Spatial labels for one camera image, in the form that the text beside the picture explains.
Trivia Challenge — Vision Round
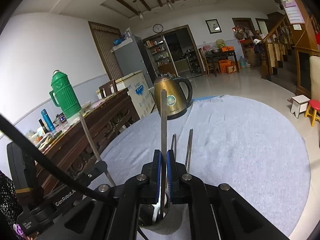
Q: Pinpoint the white plastic spoon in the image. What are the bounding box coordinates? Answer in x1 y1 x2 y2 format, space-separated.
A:
152 202 161 224

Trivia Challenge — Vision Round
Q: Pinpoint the wooden dining table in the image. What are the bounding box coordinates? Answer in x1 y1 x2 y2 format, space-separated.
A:
198 47 240 77

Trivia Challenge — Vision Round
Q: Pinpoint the gold electric kettle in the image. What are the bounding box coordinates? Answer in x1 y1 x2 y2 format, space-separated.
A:
153 74 193 120

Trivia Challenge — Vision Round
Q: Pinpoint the wooden staircase railing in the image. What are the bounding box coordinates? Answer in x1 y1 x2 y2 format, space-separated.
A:
261 12 293 79

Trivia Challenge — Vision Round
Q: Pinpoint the round wall clock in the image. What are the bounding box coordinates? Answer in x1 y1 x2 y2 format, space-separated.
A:
152 23 164 34

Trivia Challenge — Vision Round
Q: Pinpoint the yellow red stool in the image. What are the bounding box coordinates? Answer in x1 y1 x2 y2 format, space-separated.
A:
304 99 320 127

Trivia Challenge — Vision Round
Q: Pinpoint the carved wooden cabinet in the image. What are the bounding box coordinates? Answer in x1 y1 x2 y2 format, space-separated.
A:
43 88 139 178

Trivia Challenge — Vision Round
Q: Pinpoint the blue bottle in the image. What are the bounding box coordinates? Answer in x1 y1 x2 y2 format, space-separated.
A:
41 109 55 132

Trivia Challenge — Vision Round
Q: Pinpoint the white low stool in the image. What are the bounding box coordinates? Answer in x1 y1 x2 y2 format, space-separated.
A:
290 95 310 119

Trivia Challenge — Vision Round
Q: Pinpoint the framed wall picture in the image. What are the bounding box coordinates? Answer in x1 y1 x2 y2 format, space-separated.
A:
206 19 222 34

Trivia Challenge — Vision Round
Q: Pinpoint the white chest freezer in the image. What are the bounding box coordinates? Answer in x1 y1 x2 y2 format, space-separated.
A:
96 70 156 119

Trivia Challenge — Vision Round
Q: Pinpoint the grey round table cloth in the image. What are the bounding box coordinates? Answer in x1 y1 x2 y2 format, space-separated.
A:
88 94 312 240

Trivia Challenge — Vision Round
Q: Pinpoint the green thermos jug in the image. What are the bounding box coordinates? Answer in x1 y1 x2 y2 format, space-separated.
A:
49 70 81 119

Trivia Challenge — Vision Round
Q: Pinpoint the grey refrigerator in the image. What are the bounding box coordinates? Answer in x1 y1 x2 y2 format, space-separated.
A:
111 35 156 88

